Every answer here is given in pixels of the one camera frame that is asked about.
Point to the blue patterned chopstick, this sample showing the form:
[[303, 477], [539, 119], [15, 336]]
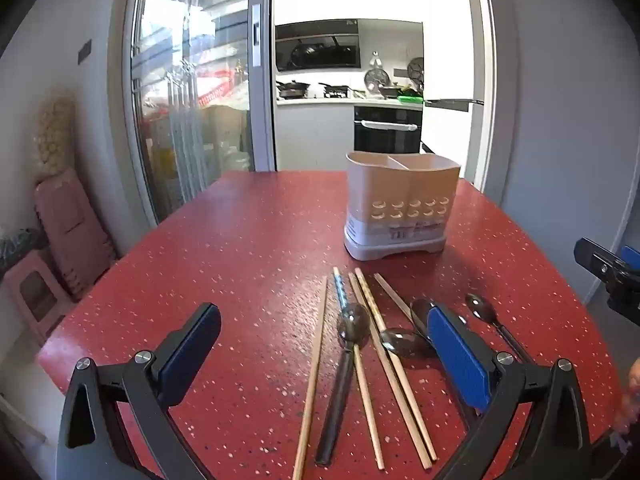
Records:
[[341, 290]]

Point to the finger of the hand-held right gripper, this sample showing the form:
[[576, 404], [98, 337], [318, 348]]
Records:
[[597, 255], [632, 257]]

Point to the single pink plastic stool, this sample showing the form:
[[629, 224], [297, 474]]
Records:
[[35, 300]]

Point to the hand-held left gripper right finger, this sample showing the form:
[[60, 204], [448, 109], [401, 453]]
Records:
[[460, 355]]

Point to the white refrigerator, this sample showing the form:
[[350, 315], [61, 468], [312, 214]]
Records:
[[447, 60]]

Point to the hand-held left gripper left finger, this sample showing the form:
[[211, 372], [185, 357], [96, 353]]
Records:
[[192, 355]]

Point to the black frying pan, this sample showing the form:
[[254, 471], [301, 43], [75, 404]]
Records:
[[335, 91], [292, 90]]

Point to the beige plastic utensil holder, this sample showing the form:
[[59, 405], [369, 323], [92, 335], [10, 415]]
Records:
[[400, 195]]

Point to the sliding glass door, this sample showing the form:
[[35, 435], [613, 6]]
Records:
[[200, 110]]

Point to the grey wall switch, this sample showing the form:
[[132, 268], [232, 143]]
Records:
[[85, 52]]

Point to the yellowish mesh bag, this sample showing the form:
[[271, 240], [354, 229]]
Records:
[[52, 135]]

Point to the dark wok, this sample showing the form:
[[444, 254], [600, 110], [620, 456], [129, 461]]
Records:
[[391, 92]]

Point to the brown patterned wooden chopstick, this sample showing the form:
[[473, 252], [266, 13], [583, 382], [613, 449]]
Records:
[[365, 290]]

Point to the plain wooden chopstick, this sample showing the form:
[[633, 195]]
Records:
[[395, 385], [390, 292], [312, 365]]

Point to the round hanging strainer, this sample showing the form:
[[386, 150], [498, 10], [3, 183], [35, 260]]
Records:
[[377, 78]]

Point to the stack of pink stools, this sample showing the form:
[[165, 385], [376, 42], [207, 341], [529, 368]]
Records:
[[75, 230]]

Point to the black range hood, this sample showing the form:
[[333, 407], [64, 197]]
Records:
[[317, 52]]

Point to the green patterned cloth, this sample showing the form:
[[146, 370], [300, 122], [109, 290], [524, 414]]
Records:
[[20, 245]]

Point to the black built-in oven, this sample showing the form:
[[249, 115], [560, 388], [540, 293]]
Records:
[[387, 135]]

